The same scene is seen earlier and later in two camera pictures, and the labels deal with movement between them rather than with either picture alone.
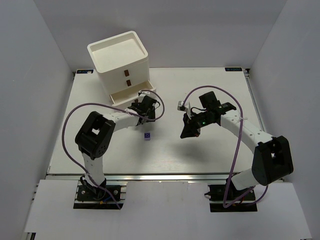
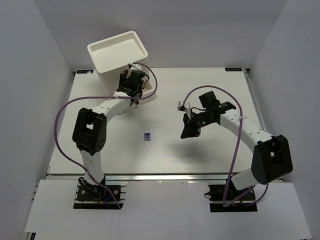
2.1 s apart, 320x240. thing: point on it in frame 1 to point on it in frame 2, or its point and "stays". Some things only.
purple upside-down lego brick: (147, 136) stays
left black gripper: (150, 107) to (127, 90)
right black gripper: (193, 122) stays
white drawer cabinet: (121, 62) stays
